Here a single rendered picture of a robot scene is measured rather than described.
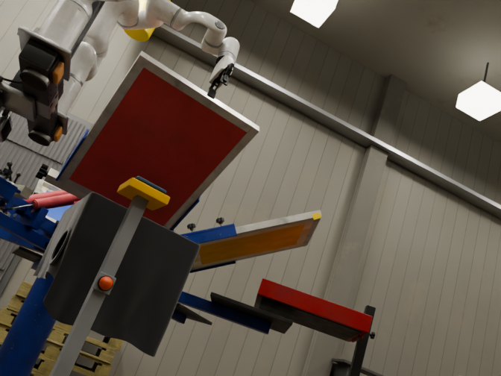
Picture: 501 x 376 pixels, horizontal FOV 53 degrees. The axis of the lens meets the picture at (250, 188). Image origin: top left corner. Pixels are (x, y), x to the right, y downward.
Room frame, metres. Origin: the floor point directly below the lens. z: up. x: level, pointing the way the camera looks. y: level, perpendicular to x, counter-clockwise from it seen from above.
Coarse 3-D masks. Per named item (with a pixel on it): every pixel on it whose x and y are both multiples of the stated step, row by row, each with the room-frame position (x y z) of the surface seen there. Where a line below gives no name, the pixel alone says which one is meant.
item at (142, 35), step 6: (144, 0) 5.21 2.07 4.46; (168, 0) 5.35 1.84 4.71; (144, 6) 5.21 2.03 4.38; (126, 30) 5.44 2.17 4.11; (132, 30) 5.39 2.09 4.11; (138, 30) 5.34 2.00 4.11; (144, 30) 5.30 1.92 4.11; (150, 30) 5.35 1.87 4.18; (132, 36) 5.51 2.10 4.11; (138, 36) 5.47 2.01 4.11; (144, 36) 5.42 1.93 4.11; (150, 36) 5.44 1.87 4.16
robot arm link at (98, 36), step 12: (132, 0) 1.60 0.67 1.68; (108, 12) 1.61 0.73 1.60; (120, 12) 1.62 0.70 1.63; (132, 12) 1.64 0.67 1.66; (96, 24) 1.60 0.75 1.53; (108, 24) 1.62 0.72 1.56; (132, 24) 1.71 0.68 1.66; (96, 36) 1.61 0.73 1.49; (108, 36) 1.65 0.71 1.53; (96, 48) 1.67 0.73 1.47; (96, 72) 1.75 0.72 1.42
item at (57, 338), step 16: (16, 304) 4.93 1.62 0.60; (0, 320) 4.92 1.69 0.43; (0, 336) 4.96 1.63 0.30; (64, 336) 5.04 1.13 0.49; (48, 352) 5.04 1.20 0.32; (80, 352) 5.08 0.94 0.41; (96, 352) 5.82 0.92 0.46; (112, 352) 5.13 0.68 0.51; (48, 368) 5.03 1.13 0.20; (80, 368) 5.11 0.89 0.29; (96, 368) 5.13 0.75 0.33
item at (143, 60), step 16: (144, 64) 1.72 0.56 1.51; (160, 64) 1.74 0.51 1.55; (128, 80) 1.79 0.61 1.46; (176, 80) 1.77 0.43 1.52; (112, 96) 1.89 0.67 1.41; (192, 96) 1.82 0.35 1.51; (208, 96) 1.83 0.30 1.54; (112, 112) 1.93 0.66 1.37; (224, 112) 1.87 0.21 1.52; (96, 128) 2.02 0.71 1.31; (256, 128) 1.93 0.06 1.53; (240, 144) 2.00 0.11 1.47; (80, 160) 2.18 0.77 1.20; (224, 160) 2.09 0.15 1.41; (64, 176) 2.27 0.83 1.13; (208, 176) 2.18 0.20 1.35
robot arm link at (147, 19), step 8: (152, 0) 1.63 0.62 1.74; (160, 0) 1.63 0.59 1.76; (152, 8) 1.65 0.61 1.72; (160, 8) 1.64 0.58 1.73; (168, 8) 1.64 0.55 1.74; (176, 8) 1.64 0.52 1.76; (144, 16) 1.73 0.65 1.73; (152, 16) 1.69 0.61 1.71; (160, 16) 1.67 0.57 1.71; (168, 16) 1.66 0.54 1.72; (120, 24) 1.72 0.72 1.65; (136, 24) 1.74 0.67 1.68; (144, 24) 1.74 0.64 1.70; (152, 24) 1.74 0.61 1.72; (160, 24) 1.75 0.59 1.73; (168, 24) 1.69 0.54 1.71
